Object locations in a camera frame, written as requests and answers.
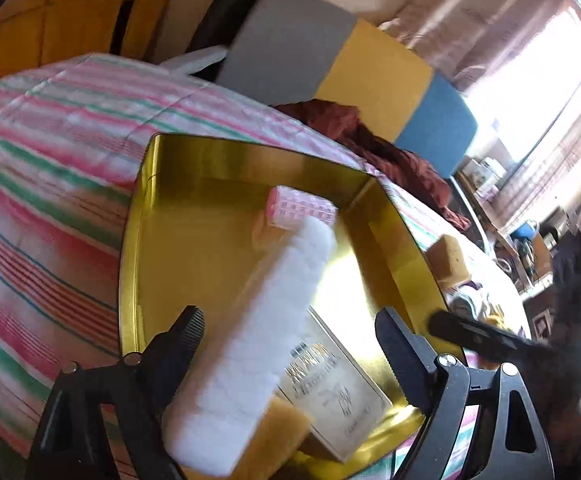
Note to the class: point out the wooden side desk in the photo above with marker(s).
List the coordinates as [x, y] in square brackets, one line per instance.
[528, 285]

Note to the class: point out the pink hair roller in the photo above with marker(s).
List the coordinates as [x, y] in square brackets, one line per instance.
[287, 207]

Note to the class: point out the dark red jacket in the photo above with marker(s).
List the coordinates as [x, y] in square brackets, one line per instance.
[343, 124]

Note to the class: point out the orange wooden wardrobe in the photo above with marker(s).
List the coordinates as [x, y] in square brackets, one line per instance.
[38, 32]

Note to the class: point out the gold tin box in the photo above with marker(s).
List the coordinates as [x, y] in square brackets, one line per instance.
[194, 237]

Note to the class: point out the yellow sponge on bed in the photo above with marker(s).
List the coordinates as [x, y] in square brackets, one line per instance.
[447, 263]

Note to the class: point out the white foam block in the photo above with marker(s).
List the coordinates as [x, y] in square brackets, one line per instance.
[229, 386]

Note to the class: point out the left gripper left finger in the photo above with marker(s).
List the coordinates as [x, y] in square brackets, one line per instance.
[71, 441]

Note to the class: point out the window curtain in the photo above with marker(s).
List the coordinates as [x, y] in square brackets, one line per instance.
[466, 40]

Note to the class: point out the beige ointment box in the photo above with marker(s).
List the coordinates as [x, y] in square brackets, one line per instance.
[324, 381]

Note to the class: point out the grey metal bed rail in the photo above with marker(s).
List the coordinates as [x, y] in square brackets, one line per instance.
[460, 204]

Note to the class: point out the grey yellow blue headboard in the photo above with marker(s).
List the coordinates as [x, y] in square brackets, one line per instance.
[290, 51]

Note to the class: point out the striped bed sheet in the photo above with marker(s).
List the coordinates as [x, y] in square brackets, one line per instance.
[72, 137]

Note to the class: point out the white boxes on desk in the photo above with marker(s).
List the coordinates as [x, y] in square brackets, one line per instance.
[484, 175]

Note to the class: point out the yellow sponge block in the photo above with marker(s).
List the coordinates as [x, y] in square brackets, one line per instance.
[280, 433]

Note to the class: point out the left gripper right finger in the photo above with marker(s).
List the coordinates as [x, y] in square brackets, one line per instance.
[508, 441]

